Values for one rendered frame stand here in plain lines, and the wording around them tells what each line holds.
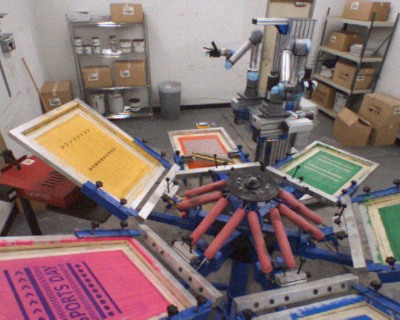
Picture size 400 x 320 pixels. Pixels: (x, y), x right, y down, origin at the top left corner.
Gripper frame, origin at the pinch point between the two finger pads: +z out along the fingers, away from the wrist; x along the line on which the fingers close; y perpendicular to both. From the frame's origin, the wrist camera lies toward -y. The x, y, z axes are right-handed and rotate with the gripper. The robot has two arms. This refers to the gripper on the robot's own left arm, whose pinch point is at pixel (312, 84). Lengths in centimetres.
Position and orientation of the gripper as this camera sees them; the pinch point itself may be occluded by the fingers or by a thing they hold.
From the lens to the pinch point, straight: 226.1
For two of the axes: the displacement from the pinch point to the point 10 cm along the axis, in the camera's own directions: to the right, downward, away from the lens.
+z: -0.9, 5.1, -8.5
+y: 1.1, 8.6, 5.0
